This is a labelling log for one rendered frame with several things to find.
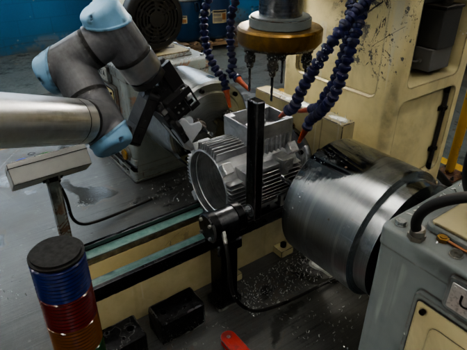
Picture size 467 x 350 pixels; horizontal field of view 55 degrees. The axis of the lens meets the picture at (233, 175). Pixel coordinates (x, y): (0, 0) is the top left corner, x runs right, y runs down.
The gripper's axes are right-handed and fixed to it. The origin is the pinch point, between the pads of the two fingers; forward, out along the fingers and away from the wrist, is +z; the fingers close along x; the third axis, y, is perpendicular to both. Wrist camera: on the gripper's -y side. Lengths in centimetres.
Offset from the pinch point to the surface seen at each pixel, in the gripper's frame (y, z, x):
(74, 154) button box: -18.5, -8.9, 14.6
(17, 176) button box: -30.0, -14.3, 13.9
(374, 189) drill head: 12.3, -0.3, -42.0
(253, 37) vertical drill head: 22.3, -15.0, -8.2
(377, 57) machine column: 43.0, 4.2, -17.6
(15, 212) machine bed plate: -42, 9, 43
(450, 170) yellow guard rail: 146, 204, 47
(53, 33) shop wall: 59, 137, 542
